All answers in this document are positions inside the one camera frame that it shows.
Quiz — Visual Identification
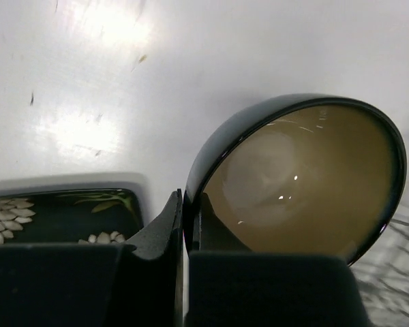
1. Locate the blue bowl with tan interior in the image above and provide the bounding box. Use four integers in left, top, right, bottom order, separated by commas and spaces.
183, 93, 407, 265

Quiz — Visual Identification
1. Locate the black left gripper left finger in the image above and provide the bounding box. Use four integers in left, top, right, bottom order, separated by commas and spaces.
0, 191, 183, 326

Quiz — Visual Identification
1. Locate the grey wire dish rack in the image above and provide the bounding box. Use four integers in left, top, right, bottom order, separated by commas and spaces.
352, 129, 409, 327

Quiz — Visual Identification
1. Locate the black square floral plate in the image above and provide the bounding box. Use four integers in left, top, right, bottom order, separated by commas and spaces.
0, 189, 144, 245

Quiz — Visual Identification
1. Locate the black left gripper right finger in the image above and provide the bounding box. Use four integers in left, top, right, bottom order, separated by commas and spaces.
187, 192, 359, 327

